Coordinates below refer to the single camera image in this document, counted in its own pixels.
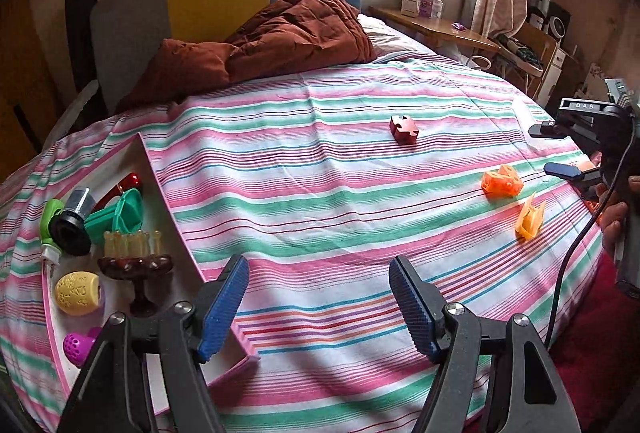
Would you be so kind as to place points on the red fuzzy blanket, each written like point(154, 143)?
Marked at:
point(600, 363)

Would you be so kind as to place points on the pale pink pillow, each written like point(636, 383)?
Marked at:
point(390, 38)

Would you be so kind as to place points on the brown quilt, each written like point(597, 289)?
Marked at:
point(280, 33)

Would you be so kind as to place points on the orange plastic rack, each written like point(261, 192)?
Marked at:
point(591, 207)

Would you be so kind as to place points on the purple perforated plastic piece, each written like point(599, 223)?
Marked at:
point(77, 345)

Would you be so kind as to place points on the white shallow box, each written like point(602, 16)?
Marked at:
point(170, 233)

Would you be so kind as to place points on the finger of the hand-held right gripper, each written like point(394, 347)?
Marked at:
point(545, 129)
point(562, 169)

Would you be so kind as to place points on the white round fan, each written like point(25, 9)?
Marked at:
point(557, 28)

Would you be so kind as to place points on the purple small box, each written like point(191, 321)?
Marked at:
point(430, 5)

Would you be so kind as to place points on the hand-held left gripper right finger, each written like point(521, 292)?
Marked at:
point(412, 308)

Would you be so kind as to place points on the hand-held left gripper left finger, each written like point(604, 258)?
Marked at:
point(222, 308)

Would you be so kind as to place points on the orange plastic clip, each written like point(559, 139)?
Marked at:
point(500, 185)

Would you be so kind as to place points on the small purple object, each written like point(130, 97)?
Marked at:
point(458, 26)

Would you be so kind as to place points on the red puzzle cube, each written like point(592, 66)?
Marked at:
point(405, 133)

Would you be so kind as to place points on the striped bedsheet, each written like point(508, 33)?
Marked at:
point(325, 193)

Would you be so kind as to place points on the red metallic capsule case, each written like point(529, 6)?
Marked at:
point(131, 181)

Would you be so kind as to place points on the brown massage comb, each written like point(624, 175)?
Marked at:
point(135, 265)

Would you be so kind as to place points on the yellow-orange plastic clip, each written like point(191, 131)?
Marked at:
point(527, 223)

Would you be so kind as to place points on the person's right hand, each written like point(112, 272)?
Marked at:
point(614, 218)

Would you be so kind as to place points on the white cabinet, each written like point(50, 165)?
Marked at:
point(552, 73)

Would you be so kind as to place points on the green plastic funnel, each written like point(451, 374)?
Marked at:
point(107, 220)

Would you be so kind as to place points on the black and silver cylinder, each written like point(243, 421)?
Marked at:
point(70, 233)

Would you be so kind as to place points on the wooden chair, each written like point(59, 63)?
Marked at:
point(535, 43)

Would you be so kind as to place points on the yellow perforated egg shape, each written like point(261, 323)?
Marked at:
point(75, 293)

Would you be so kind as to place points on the light green small bottle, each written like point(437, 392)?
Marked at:
point(49, 218)

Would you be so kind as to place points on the wooden desk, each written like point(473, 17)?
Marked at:
point(425, 25)

